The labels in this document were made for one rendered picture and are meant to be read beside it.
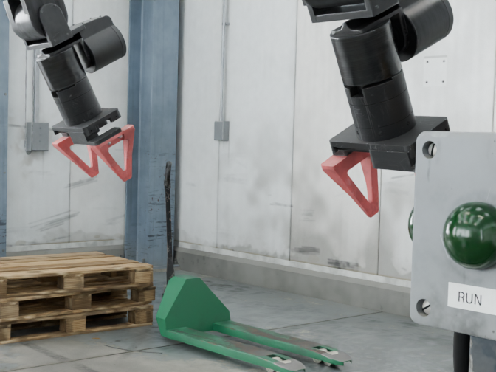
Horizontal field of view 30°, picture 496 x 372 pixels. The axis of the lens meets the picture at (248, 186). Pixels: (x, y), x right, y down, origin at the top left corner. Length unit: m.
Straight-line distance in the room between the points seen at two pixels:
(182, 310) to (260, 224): 2.40
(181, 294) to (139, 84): 3.69
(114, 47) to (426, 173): 0.98
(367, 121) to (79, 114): 0.58
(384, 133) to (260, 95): 7.46
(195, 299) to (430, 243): 5.74
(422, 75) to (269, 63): 1.71
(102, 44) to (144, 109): 7.94
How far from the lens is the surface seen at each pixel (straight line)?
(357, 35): 0.84
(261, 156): 8.29
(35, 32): 1.32
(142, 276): 6.40
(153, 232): 9.03
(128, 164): 1.35
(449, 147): 0.43
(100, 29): 1.37
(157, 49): 9.01
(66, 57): 1.33
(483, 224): 0.40
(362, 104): 0.86
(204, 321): 6.18
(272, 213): 8.19
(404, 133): 0.88
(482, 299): 0.42
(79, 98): 1.34
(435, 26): 0.91
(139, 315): 6.48
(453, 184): 0.42
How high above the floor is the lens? 1.32
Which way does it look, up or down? 3 degrees down
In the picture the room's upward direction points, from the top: 2 degrees clockwise
